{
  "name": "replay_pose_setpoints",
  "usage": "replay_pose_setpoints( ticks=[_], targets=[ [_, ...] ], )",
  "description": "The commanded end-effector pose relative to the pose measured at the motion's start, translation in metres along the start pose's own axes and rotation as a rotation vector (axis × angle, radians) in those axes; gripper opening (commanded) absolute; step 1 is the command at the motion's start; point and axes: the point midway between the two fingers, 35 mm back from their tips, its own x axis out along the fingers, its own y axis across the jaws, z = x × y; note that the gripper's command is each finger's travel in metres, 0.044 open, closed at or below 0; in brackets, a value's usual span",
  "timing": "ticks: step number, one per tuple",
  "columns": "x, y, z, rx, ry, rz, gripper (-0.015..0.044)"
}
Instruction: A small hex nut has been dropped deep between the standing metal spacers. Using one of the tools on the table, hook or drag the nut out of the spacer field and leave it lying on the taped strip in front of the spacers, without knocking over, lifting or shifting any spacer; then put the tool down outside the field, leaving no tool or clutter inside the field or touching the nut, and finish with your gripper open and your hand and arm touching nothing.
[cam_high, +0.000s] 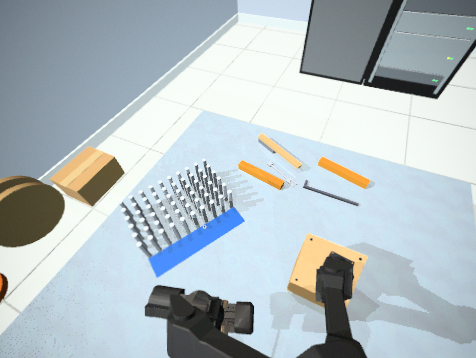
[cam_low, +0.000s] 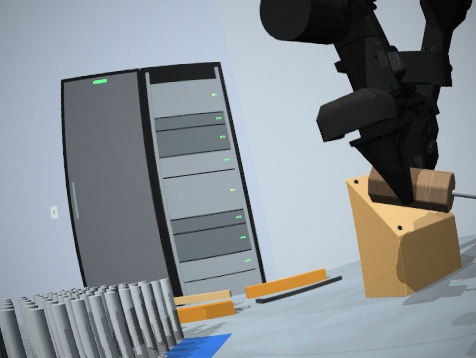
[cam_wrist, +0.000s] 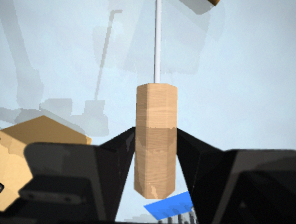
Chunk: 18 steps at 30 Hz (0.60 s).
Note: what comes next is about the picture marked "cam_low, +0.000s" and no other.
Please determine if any orange flat bar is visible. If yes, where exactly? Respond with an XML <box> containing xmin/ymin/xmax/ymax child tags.
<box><xmin>245</xmin><ymin>269</ymin><xmax>327</xmax><ymax>299</ymax></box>
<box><xmin>177</xmin><ymin>300</ymin><xmax>235</xmax><ymax>324</ymax></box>

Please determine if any wooden-handled metal rod tool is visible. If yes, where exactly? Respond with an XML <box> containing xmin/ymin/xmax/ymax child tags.
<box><xmin>368</xmin><ymin>166</ymin><xmax>476</xmax><ymax>213</ymax></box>

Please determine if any blue tape strip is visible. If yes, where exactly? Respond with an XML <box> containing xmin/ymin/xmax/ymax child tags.
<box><xmin>164</xmin><ymin>333</ymin><xmax>232</xmax><ymax>358</ymax></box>

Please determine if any tan flat bar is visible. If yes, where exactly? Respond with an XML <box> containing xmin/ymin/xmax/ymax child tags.
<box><xmin>173</xmin><ymin>290</ymin><xmax>231</xmax><ymax>305</ymax></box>

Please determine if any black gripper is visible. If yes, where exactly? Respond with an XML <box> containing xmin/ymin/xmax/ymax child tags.
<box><xmin>316</xmin><ymin>36</ymin><xmax>440</xmax><ymax>205</ymax></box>

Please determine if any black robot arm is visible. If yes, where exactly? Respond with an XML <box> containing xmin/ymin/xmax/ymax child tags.
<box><xmin>259</xmin><ymin>0</ymin><xmax>472</xmax><ymax>170</ymax></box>

